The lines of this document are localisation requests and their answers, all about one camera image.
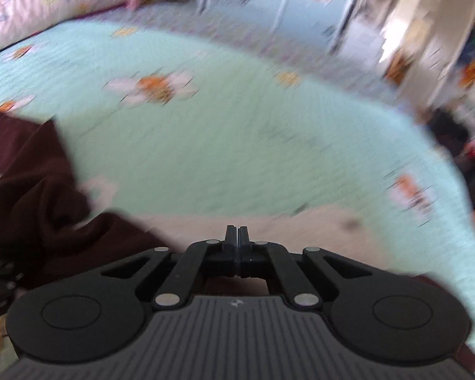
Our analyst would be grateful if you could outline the maroon and cream raglan shirt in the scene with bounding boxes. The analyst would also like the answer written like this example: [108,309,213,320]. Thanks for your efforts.
[0,112,475,379]

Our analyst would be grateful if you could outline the mint quilted floral bedspread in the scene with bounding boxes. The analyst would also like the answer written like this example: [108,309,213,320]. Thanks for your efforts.
[0,5,475,321]

